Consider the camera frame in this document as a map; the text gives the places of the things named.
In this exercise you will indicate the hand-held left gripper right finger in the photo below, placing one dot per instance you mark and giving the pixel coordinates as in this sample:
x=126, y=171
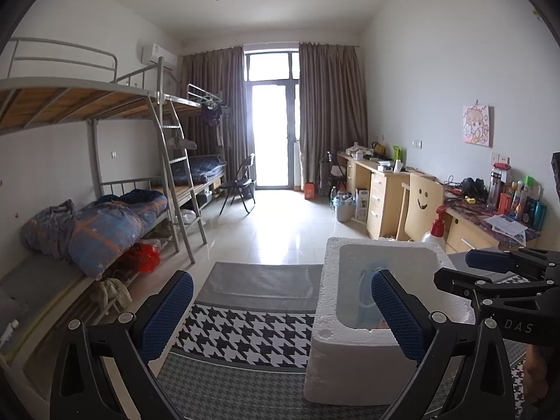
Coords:
x=400, y=315

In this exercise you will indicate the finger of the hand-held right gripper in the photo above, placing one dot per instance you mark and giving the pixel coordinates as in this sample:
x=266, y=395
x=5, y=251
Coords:
x=485, y=260
x=455, y=282

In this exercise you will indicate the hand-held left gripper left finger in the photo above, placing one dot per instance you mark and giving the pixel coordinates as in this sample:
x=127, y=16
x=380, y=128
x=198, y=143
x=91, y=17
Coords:
x=168, y=310

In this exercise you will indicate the blue face mask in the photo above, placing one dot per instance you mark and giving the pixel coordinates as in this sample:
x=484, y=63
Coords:
x=365, y=302

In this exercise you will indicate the white foam box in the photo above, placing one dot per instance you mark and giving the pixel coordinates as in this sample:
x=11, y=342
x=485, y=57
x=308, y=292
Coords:
x=350, y=372

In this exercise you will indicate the person's right hand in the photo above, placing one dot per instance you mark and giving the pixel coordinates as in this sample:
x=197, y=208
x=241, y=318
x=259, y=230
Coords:
x=536, y=372

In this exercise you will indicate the white papers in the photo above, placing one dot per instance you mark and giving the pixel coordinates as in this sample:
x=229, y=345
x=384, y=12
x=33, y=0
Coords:
x=505, y=225

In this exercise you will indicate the wooden desk with patterned cover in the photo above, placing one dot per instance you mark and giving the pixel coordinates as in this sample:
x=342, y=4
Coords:
x=459, y=227

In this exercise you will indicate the white pump bottle red top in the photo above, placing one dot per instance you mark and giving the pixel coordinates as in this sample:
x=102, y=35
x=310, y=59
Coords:
x=435, y=232

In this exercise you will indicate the red plastic bag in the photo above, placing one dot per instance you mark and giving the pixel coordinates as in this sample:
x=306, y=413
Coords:
x=144, y=258

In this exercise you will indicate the beige cloth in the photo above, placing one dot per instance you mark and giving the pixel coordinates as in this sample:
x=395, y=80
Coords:
x=109, y=295

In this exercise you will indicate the cluster of toiletry bottles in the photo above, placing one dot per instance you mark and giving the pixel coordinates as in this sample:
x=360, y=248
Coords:
x=520, y=203

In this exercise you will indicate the black headphones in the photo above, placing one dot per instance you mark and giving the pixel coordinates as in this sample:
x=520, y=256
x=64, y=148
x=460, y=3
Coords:
x=474, y=188

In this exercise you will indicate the houndstooth tablecloth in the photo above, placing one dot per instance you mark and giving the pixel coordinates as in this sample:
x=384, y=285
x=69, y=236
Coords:
x=245, y=328

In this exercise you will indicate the wooden chair with smiley face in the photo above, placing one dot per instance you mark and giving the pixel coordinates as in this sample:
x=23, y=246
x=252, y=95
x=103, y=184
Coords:
x=422, y=210

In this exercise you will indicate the blue plaid quilt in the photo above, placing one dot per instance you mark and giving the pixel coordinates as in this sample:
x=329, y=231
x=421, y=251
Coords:
x=109, y=227

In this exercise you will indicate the wooden desk with drawers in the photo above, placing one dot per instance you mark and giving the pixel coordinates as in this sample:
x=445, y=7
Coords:
x=380, y=197

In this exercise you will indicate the grey trash bin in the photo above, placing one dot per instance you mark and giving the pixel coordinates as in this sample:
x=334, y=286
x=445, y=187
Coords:
x=343, y=210

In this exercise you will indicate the green box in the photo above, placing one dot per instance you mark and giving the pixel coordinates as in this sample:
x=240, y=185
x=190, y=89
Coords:
x=397, y=154

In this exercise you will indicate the dark blue folded bedding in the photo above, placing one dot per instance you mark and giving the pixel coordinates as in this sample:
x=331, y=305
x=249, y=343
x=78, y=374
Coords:
x=197, y=170

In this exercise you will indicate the black folding chair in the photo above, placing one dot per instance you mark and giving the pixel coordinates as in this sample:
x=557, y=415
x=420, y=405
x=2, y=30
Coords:
x=238, y=186

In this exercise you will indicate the grey blue blanket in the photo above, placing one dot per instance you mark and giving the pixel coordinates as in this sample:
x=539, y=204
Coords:
x=48, y=232

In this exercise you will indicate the orange box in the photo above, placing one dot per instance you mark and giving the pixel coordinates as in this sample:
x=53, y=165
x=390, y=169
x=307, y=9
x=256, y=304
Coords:
x=310, y=190

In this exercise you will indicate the dark hanging clothes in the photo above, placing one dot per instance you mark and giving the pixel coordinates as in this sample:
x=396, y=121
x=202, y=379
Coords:
x=213, y=114

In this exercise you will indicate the glass balcony door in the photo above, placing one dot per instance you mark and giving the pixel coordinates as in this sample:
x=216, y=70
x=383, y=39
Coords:
x=271, y=131

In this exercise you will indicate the brown curtain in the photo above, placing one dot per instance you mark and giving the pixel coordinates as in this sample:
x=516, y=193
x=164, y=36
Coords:
x=214, y=78
x=332, y=105

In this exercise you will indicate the metal bunk bed with ladder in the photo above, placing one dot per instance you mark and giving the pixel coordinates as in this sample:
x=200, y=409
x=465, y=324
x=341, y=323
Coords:
x=65, y=100

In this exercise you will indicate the white air conditioner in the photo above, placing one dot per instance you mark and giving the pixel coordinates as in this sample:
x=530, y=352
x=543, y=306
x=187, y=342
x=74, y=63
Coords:
x=157, y=54

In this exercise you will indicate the double wall socket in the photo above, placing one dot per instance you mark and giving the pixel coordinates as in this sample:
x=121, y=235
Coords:
x=499, y=157

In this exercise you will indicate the cartoon wall picture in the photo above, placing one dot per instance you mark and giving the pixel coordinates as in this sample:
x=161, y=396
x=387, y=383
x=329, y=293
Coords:
x=477, y=124

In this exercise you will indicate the dark folded frame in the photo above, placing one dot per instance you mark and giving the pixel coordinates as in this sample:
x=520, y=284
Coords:
x=334, y=175

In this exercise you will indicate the green wall hook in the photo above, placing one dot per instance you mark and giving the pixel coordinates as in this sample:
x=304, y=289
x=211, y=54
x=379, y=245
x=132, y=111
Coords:
x=537, y=14

